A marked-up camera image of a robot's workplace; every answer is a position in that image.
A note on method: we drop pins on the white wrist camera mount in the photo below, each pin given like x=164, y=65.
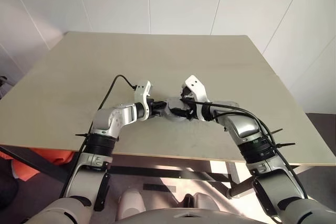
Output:
x=198, y=87
x=141, y=95

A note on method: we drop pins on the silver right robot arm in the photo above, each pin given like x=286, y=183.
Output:
x=244, y=127

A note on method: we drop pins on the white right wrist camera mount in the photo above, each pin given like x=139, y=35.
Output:
x=198, y=87

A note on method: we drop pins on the beige robot left knee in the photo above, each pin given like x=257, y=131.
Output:
x=131, y=203

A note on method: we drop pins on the grey robot torso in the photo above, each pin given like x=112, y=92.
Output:
x=170, y=216

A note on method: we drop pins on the beige robot knee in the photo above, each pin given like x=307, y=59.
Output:
x=206, y=200
x=131, y=203

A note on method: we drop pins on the beige robot right knee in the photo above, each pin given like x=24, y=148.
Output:
x=206, y=200

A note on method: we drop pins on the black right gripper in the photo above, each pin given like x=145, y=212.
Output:
x=193, y=110

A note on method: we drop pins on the grey table leg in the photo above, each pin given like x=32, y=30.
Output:
x=240, y=188

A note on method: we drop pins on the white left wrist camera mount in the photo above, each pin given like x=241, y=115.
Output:
x=141, y=95

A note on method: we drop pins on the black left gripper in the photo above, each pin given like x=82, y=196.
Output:
x=155, y=107

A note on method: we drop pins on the black rounded object on floor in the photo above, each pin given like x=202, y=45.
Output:
x=8, y=190

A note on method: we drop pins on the black table frame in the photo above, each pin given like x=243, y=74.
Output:
x=157, y=172

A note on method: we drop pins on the orange object under table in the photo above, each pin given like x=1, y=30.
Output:
x=50, y=158

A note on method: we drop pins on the small grey round object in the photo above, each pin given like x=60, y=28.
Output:
x=170, y=103

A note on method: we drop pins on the dark equipment at room edge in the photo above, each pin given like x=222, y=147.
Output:
x=3, y=85

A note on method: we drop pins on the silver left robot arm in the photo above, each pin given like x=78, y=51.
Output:
x=113, y=121

